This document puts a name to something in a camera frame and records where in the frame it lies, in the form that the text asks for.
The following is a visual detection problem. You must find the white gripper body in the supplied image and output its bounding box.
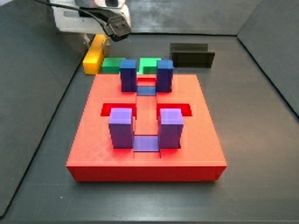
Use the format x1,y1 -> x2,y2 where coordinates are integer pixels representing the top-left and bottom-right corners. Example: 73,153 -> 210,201
50,0 -> 131,34

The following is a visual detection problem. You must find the yellow rectangular block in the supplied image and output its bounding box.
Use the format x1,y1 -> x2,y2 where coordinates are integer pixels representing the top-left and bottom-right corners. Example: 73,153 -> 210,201
83,34 -> 109,75

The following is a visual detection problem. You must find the red insertion board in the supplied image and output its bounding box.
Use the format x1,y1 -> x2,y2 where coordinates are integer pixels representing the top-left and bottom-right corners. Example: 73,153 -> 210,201
67,74 -> 227,182

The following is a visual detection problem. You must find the green stepped block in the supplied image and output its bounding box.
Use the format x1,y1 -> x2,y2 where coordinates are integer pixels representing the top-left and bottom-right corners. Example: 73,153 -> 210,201
101,58 -> 161,74

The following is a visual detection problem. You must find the dark blue U-shaped block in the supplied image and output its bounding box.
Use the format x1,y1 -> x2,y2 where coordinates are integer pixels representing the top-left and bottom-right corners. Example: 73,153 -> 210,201
121,59 -> 174,95

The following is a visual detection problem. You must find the purple U-shaped block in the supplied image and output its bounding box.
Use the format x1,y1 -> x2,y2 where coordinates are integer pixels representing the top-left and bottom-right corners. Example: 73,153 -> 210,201
109,108 -> 183,152

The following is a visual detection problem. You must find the black cable with connector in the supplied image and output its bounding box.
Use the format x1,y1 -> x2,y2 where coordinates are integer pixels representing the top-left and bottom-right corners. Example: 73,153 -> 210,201
34,0 -> 133,43

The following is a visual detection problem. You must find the black angled bracket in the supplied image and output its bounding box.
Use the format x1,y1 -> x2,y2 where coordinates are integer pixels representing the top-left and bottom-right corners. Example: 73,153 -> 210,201
170,43 -> 215,68

